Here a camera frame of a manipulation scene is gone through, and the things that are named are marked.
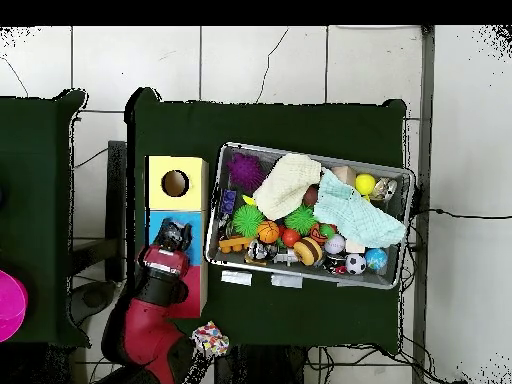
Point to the wooden box with three holes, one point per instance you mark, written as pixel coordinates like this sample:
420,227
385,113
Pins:
192,192

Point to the cream white cloth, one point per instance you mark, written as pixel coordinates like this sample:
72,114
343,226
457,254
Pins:
286,184

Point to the dark green tablecloth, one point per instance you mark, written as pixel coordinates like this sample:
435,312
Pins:
260,124
36,180

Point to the black upright panel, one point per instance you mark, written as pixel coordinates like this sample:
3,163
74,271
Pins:
116,200

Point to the black and white football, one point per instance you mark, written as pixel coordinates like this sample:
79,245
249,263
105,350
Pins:
355,264

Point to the blue globe ball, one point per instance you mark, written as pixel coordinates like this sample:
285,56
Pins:
376,258

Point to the magenta plastic bowl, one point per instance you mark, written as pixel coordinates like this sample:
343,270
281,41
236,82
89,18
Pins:
10,304

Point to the large green spiky ball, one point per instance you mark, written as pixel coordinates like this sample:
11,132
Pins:
247,220

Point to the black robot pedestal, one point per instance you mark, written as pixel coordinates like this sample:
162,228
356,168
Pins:
260,368

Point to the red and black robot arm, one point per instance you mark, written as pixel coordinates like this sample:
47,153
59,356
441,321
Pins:
148,336

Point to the grey metal bar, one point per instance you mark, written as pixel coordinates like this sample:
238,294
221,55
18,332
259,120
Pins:
424,120

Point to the purple rubber toy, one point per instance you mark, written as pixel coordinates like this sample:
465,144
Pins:
244,172

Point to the orange toy basketball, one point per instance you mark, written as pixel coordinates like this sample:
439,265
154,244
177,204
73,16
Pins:
268,232

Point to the mint green cloth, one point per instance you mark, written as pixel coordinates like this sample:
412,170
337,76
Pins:
360,220

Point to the colourful packet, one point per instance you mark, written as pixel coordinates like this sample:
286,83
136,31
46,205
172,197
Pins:
210,338

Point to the toy burger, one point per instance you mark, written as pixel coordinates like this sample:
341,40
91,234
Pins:
307,251

